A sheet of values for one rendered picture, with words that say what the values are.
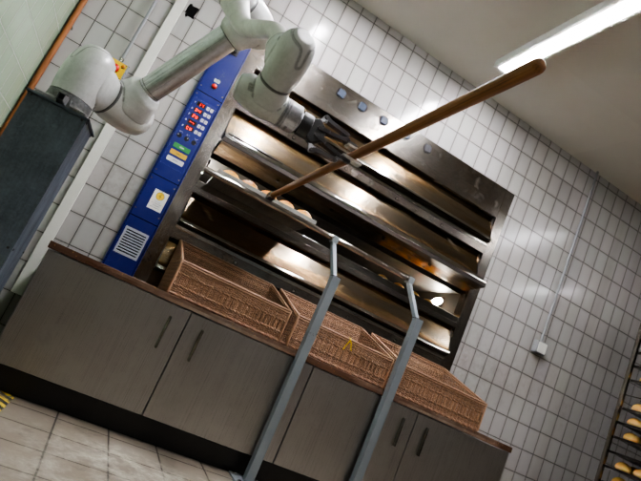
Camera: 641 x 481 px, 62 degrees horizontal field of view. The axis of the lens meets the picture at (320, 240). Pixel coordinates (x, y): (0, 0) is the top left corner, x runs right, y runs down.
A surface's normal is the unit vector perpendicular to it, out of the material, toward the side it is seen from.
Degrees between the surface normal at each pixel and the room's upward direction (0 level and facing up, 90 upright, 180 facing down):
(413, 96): 90
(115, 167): 90
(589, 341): 90
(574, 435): 90
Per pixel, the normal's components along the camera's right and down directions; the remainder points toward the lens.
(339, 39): 0.36, -0.05
